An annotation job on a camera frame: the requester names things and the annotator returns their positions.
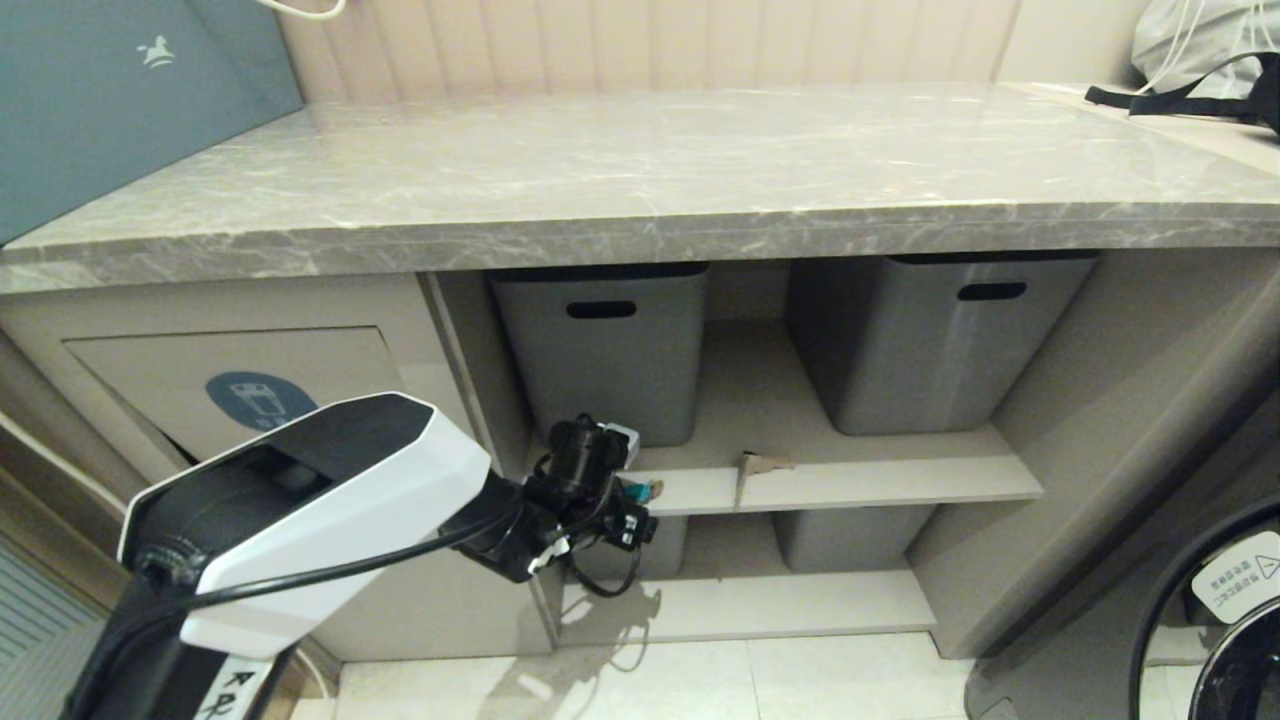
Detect blue round bin sticker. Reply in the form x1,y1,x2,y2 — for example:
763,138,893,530
205,371,321,433

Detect brown torn cardboard scrap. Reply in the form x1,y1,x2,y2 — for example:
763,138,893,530
737,452,796,509

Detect beige bottom shelf board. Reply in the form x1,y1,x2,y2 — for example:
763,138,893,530
558,515,938,646

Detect white cable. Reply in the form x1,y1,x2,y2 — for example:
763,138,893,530
255,0,349,23

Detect teal box with horse logo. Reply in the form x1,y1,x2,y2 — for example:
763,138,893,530
0,0,306,248

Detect grey plastic storage bin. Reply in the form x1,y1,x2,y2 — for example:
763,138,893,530
790,252,1101,437
570,515,691,581
488,263,713,448
772,505,939,575

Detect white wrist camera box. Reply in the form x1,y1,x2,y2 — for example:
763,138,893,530
600,422,641,471

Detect beige trash flap door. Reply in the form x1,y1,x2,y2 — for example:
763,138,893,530
62,325,441,471

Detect beige middle shelf board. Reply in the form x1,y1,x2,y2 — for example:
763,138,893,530
515,320,1044,523

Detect white warning label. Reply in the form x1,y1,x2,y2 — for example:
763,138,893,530
1190,532,1280,626

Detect grey ribbed panel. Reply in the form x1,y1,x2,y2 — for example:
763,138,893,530
0,530,126,720

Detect grey fabric bag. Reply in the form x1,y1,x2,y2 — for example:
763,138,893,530
1130,0,1280,101

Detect grey washing machine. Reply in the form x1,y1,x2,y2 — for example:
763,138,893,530
965,385,1280,720

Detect beige shelf board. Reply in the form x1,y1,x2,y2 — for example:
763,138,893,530
558,515,938,646
515,320,1044,523

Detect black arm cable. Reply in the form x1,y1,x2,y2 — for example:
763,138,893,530
60,470,651,720

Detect beige cabinet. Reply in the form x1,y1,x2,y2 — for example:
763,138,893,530
0,248,1280,661

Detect washing machine glass door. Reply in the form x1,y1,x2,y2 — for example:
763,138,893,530
1128,498,1280,720

